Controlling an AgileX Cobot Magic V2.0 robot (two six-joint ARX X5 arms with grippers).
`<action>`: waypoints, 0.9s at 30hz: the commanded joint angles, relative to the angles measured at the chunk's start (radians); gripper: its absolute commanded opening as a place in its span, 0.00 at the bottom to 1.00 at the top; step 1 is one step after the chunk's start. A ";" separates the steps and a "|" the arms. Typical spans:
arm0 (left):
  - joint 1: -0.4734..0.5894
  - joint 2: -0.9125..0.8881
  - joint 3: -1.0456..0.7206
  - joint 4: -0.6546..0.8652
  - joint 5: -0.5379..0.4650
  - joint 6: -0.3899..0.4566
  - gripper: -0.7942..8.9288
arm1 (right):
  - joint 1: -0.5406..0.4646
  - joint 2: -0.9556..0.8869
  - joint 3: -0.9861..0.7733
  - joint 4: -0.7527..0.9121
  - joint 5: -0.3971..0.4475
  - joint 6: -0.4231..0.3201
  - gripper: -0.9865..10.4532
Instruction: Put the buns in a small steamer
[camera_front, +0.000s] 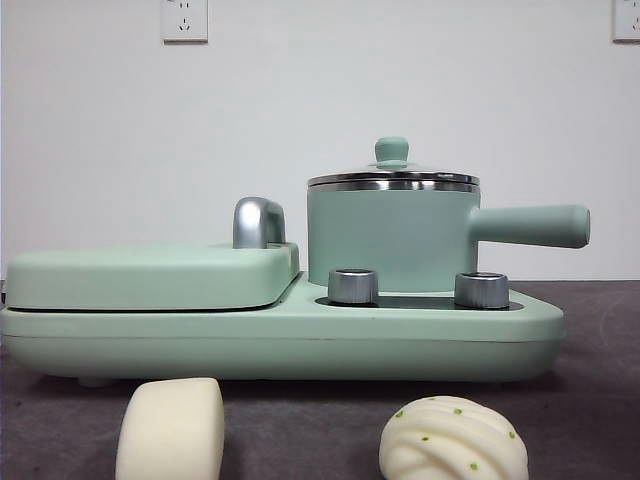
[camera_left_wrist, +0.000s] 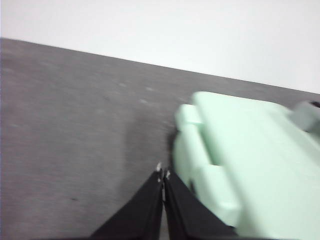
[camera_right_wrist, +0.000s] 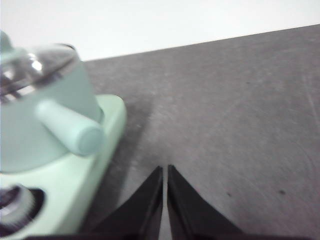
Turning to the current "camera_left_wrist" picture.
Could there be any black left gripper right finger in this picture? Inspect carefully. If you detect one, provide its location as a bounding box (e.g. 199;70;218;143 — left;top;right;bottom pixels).
163;169;238;240

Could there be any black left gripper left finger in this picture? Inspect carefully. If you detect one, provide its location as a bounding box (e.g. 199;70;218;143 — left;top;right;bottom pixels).
89;162;165;240

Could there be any mint green hinged griddle lid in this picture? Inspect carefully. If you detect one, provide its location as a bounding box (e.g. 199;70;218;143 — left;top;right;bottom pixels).
191;91;320;240

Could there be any silver griddle lid handle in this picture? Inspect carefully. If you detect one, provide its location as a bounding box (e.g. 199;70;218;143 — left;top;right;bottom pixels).
291;99;320;133

